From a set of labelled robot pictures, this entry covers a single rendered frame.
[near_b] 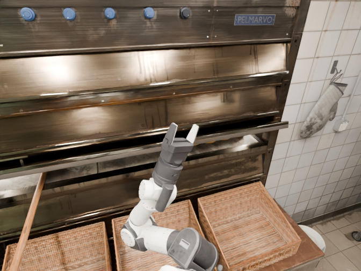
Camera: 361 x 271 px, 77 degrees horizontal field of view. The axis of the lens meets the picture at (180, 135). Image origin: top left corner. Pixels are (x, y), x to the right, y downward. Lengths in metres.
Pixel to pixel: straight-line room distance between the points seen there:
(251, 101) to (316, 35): 0.53
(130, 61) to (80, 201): 0.89
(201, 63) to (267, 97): 0.54
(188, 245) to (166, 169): 0.26
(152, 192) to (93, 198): 0.82
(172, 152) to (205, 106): 0.71
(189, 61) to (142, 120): 0.40
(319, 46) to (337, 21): 0.16
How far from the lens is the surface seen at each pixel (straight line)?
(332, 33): 1.76
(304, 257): 1.95
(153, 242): 0.93
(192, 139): 0.76
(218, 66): 1.31
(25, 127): 1.31
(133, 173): 1.45
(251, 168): 1.82
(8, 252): 1.77
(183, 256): 0.80
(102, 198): 1.55
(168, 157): 0.71
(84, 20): 1.15
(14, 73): 1.22
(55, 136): 1.29
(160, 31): 1.18
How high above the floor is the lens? 2.07
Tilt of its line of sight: 30 degrees down
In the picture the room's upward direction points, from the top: straight up
